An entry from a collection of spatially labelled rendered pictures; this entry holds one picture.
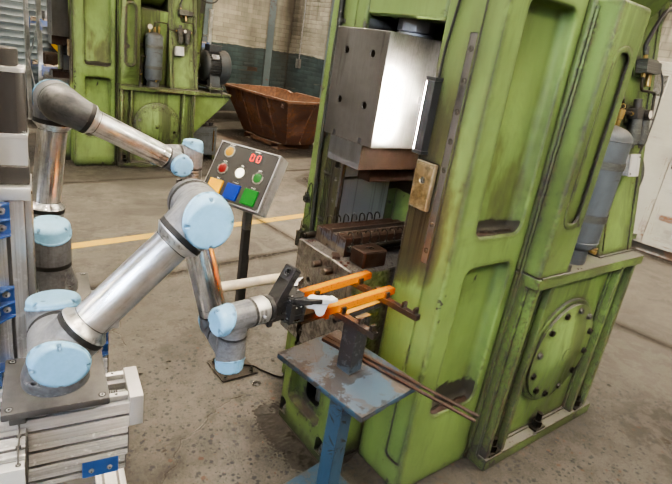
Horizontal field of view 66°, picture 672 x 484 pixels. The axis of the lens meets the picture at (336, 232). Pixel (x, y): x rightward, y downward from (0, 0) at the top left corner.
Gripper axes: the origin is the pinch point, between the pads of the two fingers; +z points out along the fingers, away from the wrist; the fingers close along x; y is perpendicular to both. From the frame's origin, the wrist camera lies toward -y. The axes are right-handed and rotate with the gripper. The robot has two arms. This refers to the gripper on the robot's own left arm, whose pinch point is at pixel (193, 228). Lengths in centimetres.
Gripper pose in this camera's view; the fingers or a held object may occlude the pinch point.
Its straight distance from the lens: 212.5
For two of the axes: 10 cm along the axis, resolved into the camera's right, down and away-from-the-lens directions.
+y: -8.7, 0.3, -4.9
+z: -1.5, 9.3, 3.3
